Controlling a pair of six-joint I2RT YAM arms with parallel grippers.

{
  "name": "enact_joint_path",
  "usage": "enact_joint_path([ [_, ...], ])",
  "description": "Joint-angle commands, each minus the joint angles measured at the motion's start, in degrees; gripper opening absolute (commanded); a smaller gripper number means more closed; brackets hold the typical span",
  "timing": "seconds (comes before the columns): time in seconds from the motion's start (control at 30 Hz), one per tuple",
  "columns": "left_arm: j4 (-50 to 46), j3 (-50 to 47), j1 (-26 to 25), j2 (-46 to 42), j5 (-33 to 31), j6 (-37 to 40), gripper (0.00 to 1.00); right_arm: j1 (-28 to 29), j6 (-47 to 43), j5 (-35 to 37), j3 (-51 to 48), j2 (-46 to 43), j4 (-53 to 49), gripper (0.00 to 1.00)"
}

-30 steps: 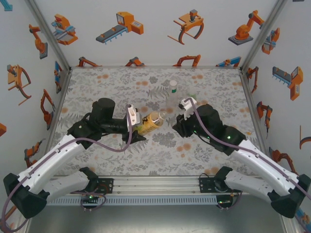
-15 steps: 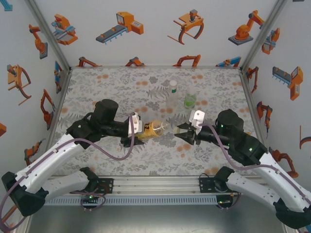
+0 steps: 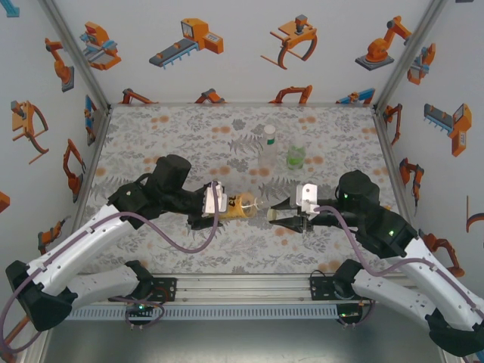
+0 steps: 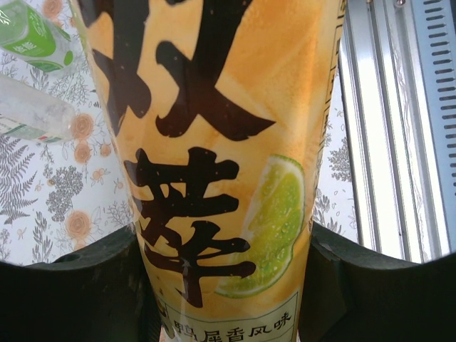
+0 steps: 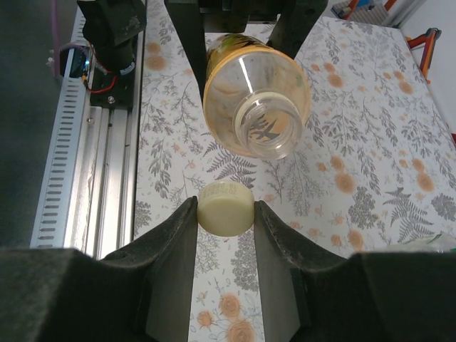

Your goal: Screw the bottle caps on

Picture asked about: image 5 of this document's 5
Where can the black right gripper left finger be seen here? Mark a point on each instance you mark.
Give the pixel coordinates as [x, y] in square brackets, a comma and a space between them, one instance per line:
[89, 303]

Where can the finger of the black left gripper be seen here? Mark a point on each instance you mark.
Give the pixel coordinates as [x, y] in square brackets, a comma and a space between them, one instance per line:
[185, 21]
[303, 21]

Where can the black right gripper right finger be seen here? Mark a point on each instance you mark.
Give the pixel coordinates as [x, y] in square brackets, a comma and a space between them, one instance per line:
[356, 303]

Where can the yellow label tea bottle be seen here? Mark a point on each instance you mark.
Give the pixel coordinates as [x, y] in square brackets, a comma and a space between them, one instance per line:
[228, 89]

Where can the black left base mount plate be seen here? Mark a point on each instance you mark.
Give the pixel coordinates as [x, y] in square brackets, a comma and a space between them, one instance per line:
[121, 96]

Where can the floral patterned table cover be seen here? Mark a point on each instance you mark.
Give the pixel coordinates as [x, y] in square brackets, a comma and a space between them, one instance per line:
[356, 142]

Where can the aluminium frame post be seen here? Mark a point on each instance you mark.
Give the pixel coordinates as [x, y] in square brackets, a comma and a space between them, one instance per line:
[395, 12]

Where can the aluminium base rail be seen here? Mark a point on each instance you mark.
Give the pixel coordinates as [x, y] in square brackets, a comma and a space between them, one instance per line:
[114, 178]

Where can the small left controller board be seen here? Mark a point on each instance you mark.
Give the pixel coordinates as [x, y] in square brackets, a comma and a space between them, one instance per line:
[76, 66]

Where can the cream yellow bottle cap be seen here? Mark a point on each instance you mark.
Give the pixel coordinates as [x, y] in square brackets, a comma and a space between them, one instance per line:
[224, 213]

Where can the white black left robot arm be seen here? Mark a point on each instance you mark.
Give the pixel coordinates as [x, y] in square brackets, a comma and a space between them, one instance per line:
[110, 25]

